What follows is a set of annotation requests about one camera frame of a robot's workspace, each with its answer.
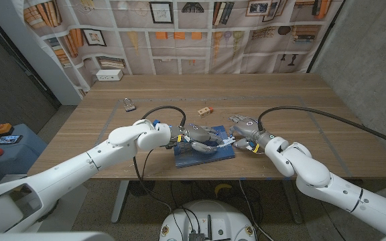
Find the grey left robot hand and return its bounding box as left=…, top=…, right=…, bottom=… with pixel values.
left=169, top=123, right=226, bottom=155

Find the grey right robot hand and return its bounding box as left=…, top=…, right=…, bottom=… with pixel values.
left=229, top=114, right=275, bottom=155

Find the blue hardcover book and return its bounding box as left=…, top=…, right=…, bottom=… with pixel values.
left=173, top=125, right=237, bottom=169

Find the wooden block with orange end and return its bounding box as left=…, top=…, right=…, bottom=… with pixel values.
left=197, top=106, right=214, bottom=117

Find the yellow object under table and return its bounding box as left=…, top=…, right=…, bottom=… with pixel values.
left=214, top=183, right=233, bottom=197

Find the metal padlock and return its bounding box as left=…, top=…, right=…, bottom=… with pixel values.
left=123, top=97, right=137, bottom=112

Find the black round floor fan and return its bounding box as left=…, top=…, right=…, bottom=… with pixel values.
left=128, top=179, right=156, bottom=197

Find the grey metal table leg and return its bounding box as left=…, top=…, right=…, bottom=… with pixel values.
left=281, top=179, right=304, bottom=224
left=111, top=179, right=130, bottom=224

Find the printed bookshelf backdrop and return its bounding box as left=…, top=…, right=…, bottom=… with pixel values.
left=21, top=0, right=346, bottom=98

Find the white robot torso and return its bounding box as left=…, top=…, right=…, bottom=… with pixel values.
left=158, top=199, right=257, bottom=241

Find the white power outlet box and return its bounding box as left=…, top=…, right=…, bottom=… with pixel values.
left=95, top=68, right=124, bottom=82

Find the black backdrop stand pole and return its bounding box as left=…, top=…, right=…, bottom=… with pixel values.
left=306, top=0, right=346, bottom=74

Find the white floor platform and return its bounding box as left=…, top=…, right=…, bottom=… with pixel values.
left=28, top=182, right=88, bottom=234

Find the blue-grey cart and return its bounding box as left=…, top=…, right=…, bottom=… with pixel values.
left=0, top=123, right=48, bottom=178

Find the smartphone with lit screen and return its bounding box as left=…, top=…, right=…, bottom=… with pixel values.
left=0, top=135, right=23, bottom=145

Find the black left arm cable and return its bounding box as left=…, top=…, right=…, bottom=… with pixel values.
left=132, top=105, right=187, bottom=217

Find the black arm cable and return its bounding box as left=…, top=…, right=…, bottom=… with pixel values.
left=132, top=105, right=187, bottom=217
left=257, top=106, right=386, bottom=151

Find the black floor cable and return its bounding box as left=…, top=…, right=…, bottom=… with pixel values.
left=238, top=179, right=274, bottom=241

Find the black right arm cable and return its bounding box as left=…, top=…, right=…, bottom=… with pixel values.
left=257, top=106, right=386, bottom=151

